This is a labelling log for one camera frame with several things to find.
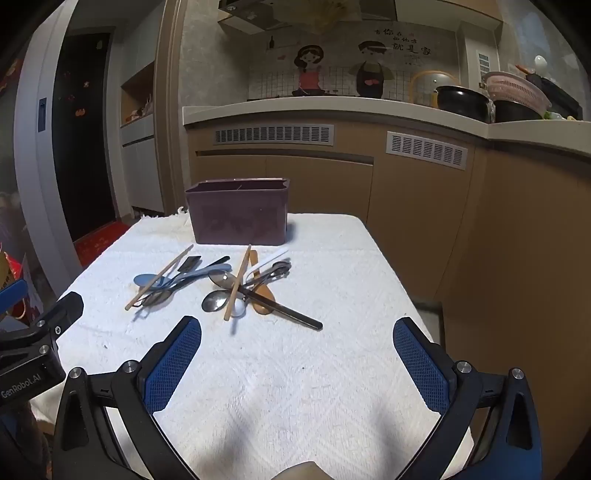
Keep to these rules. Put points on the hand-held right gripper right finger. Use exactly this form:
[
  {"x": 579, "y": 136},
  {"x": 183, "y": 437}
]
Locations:
[{"x": 422, "y": 369}]

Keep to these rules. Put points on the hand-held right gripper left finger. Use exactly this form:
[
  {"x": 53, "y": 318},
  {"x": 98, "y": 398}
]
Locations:
[{"x": 173, "y": 364}]

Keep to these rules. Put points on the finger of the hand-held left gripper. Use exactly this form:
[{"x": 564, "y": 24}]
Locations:
[
  {"x": 67, "y": 304},
  {"x": 13, "y": 291}
]

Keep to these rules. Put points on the silver shovel-shaped spoon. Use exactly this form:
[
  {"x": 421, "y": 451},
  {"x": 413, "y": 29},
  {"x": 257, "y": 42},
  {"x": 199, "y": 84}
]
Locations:
[{"x": 159, "y": 298}]

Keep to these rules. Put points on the blue plastic spoon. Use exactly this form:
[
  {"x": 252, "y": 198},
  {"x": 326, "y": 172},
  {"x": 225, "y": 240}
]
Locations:
[{"x": 144, "y": 279}]

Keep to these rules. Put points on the black shovel-shaped spoon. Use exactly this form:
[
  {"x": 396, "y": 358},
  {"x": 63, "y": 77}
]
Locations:
[{"x": 189, "y": 263}]

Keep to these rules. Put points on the wooden spoon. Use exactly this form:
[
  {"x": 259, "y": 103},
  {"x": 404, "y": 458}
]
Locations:
[{"x": 264, "y": 302}]

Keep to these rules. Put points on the purple plastic utensil holder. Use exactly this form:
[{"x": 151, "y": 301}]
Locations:
[{"x": 240, "y": 217}]

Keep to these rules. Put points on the red plastic bag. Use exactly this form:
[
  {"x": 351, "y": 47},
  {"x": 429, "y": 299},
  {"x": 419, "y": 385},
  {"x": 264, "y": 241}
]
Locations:
[{"x": 9, "y": 265}]

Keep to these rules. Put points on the red doormat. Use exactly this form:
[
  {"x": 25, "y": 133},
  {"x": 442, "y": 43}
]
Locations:
[{"x": 99, "y": 242}]

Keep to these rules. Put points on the grey open door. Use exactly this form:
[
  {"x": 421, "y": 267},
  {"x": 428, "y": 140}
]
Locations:
[{"x": 32, "y": 175}]

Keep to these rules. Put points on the white textured table cloth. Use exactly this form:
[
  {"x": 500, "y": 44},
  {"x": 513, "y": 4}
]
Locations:
[{"x": 300, "y": 369}]

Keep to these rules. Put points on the dark entrance door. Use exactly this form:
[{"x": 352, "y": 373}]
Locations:
[{"x": 83, "y": 161}]

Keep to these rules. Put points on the white shoe cabinet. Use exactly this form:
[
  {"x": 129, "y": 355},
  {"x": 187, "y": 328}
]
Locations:
[{"x": 143, "y": 170}]

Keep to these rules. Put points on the wooden kitchen counter cabinet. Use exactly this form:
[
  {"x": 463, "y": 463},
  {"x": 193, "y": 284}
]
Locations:
[{"x": 415, "y": 207}]

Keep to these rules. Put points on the short grey vent grille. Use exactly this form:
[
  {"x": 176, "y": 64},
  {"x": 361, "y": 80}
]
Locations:
[{"x": 427, "y": 148}]

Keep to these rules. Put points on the long grey vent grille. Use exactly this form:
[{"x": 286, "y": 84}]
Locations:
[{"x": 272, "y": 135}]

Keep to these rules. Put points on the black cooking pot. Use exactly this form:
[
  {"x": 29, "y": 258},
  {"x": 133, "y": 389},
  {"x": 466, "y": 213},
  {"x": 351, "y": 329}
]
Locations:
[{"x": 461, "y": 104}]

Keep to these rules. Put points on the black pot under basket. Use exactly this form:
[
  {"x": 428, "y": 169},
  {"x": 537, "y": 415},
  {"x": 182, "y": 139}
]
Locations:
[{"x": 515, "y": 113}]

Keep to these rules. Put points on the glass pot lid yellow rim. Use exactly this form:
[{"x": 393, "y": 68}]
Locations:
[{"x": 422, "y": 90}]

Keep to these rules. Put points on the green vegetables in bag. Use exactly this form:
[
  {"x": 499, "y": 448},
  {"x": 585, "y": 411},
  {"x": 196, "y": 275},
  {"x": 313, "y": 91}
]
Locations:
[{"x": 558, "y": 115}]

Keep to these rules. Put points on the pink plastic basket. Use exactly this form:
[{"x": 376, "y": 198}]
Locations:
[{"x": 512, "y": 90}]

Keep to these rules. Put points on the black kitchen appliance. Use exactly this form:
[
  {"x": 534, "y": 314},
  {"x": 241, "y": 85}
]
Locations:
[{"x": 561, "y": 99}]

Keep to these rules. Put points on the white round bottle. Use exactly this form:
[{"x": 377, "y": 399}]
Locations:
[{"x": 540, "y": 63}]

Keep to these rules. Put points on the range hood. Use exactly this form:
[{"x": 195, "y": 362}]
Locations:
[{"x": 249, "y": 16}]

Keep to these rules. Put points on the red wall decoration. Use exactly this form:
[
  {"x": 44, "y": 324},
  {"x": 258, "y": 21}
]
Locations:
[{"x": 10, "y": 78}]

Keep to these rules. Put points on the wall socket panel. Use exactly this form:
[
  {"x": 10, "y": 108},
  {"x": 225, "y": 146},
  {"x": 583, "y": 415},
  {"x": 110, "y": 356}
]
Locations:
[{"x": 483, "y": 64}]

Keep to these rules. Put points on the cartoon wall poster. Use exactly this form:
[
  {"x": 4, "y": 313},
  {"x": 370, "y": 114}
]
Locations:
[{"x": 374, "y": 60}]

